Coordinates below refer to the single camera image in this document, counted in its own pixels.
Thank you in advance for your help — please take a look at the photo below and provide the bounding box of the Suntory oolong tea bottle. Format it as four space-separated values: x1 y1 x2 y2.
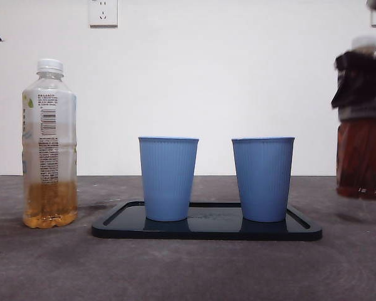
335 34 376 201

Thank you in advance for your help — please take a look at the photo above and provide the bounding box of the clear bottle with yellow drink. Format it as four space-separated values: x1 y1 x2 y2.
21 58 79 229

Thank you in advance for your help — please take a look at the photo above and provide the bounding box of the blue ribbed cup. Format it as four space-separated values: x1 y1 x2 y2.
231 137 296 223
138 136 201 223

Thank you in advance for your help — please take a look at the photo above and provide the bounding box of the dark blue rectangular tray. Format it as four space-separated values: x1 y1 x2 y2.
91 201 323 242

